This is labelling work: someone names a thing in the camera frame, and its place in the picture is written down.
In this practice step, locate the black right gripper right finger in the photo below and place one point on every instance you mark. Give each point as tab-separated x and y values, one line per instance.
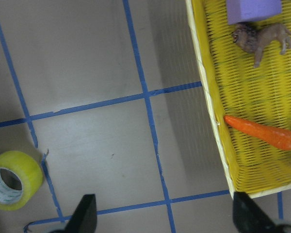
248	217

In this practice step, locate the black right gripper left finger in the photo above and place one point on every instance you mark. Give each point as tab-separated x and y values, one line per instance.
84	219

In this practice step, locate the yellow-green packing tape roll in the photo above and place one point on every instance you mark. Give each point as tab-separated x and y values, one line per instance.
20	178

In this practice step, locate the orange toy carrot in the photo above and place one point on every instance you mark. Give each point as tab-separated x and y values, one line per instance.
274	136

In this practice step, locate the yellow woven plastic basket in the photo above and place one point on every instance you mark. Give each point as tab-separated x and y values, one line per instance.
232	86

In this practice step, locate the brown toy lion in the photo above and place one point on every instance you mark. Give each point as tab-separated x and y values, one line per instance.
254	41

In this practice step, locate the purple foam block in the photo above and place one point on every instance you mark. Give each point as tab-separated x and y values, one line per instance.
251	10

